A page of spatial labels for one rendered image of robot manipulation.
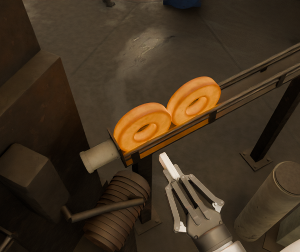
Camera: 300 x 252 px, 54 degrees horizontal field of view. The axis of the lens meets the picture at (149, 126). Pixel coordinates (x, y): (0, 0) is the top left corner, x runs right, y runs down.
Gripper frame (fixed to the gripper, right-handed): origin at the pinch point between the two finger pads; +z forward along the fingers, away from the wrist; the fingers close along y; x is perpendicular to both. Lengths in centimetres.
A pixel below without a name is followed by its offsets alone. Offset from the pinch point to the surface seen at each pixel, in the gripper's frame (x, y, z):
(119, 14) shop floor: -85, 56, 155
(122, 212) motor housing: -18.6, -12.6, 0.4
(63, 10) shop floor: -87, 20, 180
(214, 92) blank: 3.1, 20.8, 12.0
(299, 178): -18.0, 38.7, -15.5
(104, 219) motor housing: -18.3, -17.8, 0.9
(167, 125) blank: -2.7, 6.5, 11.6
